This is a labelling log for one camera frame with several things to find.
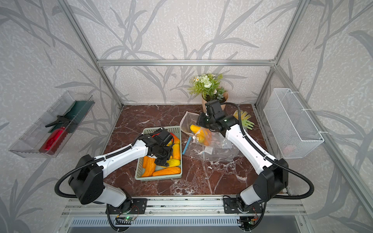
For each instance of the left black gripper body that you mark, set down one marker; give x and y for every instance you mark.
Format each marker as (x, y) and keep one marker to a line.
(164, 152)

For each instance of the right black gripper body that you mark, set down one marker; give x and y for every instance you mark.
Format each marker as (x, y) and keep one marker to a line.
(204, 121)

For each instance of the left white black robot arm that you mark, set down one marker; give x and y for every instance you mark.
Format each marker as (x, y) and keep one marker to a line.
(86, 181)

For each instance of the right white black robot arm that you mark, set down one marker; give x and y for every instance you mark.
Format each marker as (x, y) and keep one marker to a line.
(272, 173)

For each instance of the large orange mango left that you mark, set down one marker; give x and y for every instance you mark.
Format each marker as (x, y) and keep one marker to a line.
(149, 166)

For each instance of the long orange mango front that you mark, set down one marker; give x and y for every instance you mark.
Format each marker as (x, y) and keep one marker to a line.
(167, 171)

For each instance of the red orange mango right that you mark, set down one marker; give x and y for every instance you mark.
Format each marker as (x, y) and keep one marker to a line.
(176, 140)

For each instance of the yellow orange mango small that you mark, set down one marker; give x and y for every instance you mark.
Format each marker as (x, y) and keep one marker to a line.
(195, 129)

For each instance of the stack of clear zip bags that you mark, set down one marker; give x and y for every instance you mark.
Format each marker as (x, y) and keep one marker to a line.
(228, 153)

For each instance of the green perforated plastic basket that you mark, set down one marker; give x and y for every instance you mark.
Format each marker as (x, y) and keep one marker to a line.
(140, 170)

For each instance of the yellow green garden gloves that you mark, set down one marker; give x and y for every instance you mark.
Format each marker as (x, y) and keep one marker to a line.
(245, 122)

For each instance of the potted artificial plant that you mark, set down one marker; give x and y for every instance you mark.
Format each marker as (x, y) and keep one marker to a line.
(208, 86)

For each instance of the dark green cloth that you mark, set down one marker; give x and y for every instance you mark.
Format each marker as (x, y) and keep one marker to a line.
(76, 113)

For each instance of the black pruning shears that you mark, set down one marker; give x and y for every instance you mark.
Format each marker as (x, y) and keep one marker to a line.
(65, 121)

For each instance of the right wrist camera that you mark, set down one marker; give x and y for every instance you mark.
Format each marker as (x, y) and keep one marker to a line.
(214, 110)

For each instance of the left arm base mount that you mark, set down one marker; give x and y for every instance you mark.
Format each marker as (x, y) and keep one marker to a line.
(135, 206)

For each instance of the white wire mesh basket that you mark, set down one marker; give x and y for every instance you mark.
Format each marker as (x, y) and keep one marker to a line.
(294, 131)

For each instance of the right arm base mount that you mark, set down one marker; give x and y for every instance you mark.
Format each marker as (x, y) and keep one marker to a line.
(237, 206)

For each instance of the red handled brush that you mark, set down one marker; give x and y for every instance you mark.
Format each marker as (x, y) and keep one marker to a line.
(54, 141)

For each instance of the clear plastic wall tray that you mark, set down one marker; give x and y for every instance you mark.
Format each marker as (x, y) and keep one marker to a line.
(48, 135)

